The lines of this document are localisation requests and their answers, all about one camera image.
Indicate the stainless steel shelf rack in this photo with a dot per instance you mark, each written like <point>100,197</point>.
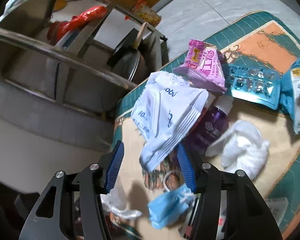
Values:
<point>73,73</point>

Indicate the blue white courier bag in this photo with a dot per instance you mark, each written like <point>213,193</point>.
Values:
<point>290,94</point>

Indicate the purple spray bottle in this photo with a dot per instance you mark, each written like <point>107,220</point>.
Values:
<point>211,126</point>

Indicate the pink purple snack wrapper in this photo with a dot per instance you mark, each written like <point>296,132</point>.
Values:
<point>202,67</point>

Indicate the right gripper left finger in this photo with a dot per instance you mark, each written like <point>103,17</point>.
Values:
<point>52,216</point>

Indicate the blue face mask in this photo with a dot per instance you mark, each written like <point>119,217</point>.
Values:
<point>169,206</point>

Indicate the teal blister pill pack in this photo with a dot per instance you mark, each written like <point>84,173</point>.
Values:
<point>259,85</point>

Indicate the metal wok on shelf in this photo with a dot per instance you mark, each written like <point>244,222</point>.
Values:
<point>132,66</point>

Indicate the clear plastic bag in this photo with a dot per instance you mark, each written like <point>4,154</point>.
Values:
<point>116,202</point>

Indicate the small patterned waste bin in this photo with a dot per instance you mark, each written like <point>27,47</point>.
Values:
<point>143,11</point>

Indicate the black pan with wooden handle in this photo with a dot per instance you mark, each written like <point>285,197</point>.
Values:
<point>130,43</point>

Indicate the white crumpled tissue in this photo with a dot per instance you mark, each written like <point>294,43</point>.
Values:
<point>241,147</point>

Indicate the white blue wet wipes pack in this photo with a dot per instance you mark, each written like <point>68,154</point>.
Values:
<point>164,113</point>

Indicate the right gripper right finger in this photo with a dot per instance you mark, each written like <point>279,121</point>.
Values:
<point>247,214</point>

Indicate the red plastic bag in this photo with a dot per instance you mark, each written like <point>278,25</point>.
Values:
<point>58,29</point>

